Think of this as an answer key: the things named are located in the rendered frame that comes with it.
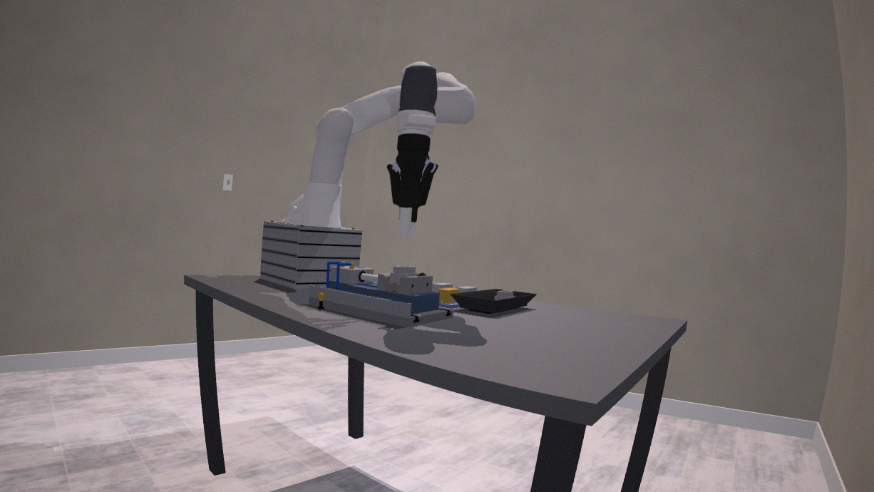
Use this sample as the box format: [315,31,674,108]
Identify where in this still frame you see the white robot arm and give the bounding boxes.
[280,62,476,228]

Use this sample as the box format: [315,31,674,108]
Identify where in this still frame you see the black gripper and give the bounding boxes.
[387,133,438,237]

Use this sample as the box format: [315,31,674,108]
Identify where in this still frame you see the orange-yellow rectangular block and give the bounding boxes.
[438,288,460,303]

